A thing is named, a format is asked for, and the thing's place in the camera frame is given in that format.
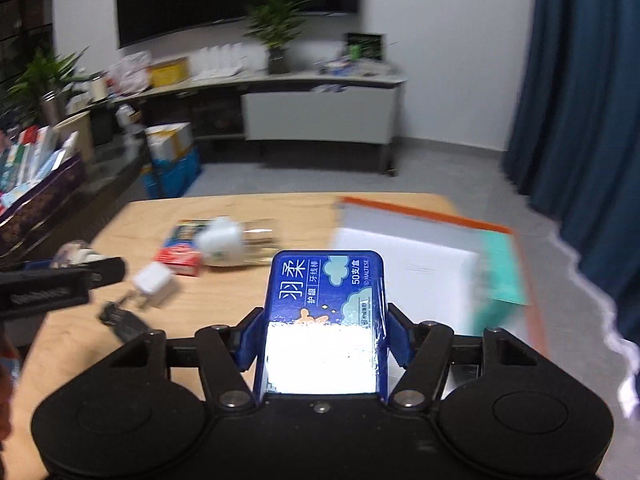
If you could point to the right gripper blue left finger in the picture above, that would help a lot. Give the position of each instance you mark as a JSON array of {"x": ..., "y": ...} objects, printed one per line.
[{"x": 246, "y": 338}]

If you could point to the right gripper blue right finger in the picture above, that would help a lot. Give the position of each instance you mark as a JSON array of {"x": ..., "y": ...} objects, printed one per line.
[{"x": 404, "y": 337}]

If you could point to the clear repellent liquid bottle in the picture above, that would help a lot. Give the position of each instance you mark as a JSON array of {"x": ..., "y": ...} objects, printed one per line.
[{"x": 75, "y": 253}]

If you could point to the blue floss pick tin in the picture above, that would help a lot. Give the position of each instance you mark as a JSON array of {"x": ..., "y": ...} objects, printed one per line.
[{"x": 325, "y": 325}]

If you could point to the white repellent heater with bottle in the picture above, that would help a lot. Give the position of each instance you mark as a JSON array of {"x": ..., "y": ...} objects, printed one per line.
[{"x": 227, "y": 243}]

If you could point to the white usb charger cube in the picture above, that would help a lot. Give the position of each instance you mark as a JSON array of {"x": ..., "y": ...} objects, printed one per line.
[{"x": 154, "y": 284}]

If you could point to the red blue playing card box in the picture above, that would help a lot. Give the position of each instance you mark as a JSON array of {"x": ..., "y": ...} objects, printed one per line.
[{"x": 179, "y": 252}]

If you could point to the green bandage box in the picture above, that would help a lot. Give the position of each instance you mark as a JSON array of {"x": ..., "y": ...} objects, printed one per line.
[{"x": 499, "y": 290}]

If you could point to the black car key fob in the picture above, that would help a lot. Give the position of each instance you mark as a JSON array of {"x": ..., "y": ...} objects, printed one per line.
[{"x": 125, "y": 325}]

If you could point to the person's left hand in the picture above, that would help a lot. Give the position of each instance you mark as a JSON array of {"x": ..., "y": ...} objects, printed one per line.
[{"x": 10, "y": 370}]

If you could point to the purple ornate storage tin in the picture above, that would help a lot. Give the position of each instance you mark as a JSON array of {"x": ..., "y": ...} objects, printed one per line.
[{"x": 40, "y": 203}]

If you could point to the orange white cardboard box lid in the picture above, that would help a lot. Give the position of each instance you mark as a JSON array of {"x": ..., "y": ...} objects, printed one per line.
[{"x": 429, "y": 261}]

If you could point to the black round glass table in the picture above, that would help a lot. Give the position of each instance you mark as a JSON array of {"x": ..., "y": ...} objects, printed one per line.
[{"x": 73, "y": 202}]

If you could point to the blue plastic bag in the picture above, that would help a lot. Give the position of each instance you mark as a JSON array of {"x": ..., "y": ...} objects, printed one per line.
[{"x": 171, "y": 179}]

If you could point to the white yellow cardboard box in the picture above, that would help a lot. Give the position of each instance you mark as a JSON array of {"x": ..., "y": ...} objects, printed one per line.
[{"x": 169, "y": 143}]

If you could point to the white tv console cabinet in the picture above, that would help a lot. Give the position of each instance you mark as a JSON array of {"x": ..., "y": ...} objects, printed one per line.
[{"x": 299, "y": 107}]

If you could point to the white red plastic bag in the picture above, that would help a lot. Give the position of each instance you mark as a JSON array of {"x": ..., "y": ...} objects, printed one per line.
[{"x": 131, "y": 74}]

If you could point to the dark blue curtain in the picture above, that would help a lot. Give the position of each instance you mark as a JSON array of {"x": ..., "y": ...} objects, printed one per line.
[{"x": 574, "y": 146}]

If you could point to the yellow box on console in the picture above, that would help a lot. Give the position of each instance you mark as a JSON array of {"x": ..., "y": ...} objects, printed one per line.
[{"x": 169, "y": 72}]

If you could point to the white wifi router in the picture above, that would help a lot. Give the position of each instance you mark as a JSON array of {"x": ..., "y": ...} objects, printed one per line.
[{"x": 227, "y": 61}]

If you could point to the black green display box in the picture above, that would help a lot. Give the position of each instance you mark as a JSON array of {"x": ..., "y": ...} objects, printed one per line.
[{"x": 361, "y": 46}]

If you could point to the potted green plant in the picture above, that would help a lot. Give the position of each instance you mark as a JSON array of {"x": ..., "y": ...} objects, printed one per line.
[{"x": 275, "y": 24}]

